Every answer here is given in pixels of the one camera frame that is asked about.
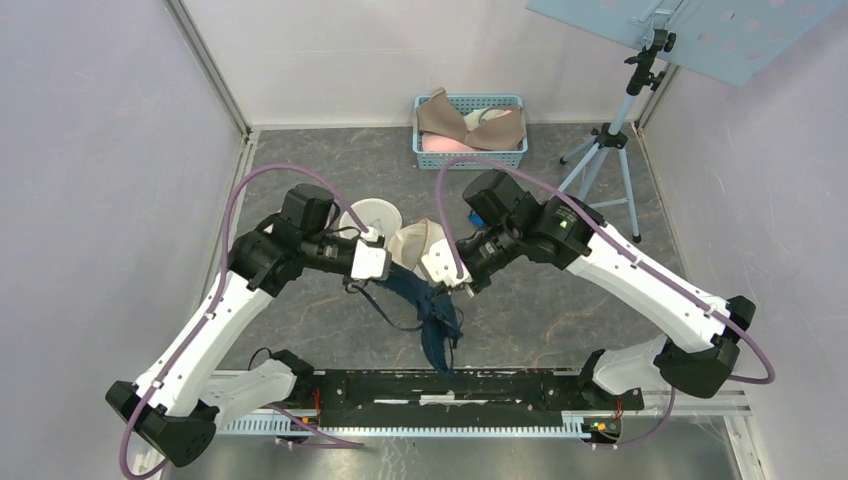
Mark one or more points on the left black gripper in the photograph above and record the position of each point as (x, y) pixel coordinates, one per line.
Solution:
(350, 280)

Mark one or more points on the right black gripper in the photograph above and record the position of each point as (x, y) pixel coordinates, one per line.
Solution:
(478, 283)

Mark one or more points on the white round tub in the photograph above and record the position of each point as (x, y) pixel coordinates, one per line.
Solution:
(407, 244)

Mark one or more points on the navy blue lace bra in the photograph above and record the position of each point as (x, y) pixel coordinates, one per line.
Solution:
(438, 320)

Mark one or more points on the beige padded bra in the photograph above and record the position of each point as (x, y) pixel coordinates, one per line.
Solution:
(492, 128)

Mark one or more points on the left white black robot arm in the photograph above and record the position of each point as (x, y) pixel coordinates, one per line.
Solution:
(171, 405)

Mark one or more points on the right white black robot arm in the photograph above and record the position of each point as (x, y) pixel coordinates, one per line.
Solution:
(698, 347)

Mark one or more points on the blue toy car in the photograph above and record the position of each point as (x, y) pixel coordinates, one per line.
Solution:
(476, 220)

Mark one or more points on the blue plastic basket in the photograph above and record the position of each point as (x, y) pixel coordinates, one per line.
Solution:
(465, 103)

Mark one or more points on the pink cloth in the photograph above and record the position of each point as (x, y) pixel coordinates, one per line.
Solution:
(431, 142)

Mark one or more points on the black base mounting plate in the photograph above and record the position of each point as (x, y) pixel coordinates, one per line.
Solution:
(470, 398)

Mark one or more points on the light green cloth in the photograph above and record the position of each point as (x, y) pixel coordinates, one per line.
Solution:
(478, 117)

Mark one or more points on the blue tripod stand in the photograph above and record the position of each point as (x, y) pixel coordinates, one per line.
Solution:
(609, 136)

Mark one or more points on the light blue perforated board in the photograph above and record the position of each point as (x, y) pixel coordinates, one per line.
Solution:
(729, 41)

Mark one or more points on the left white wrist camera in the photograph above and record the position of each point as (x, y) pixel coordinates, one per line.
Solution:
(369, 249)

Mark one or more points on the light blue cable rail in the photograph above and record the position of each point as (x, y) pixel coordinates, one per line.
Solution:
(276, 424)

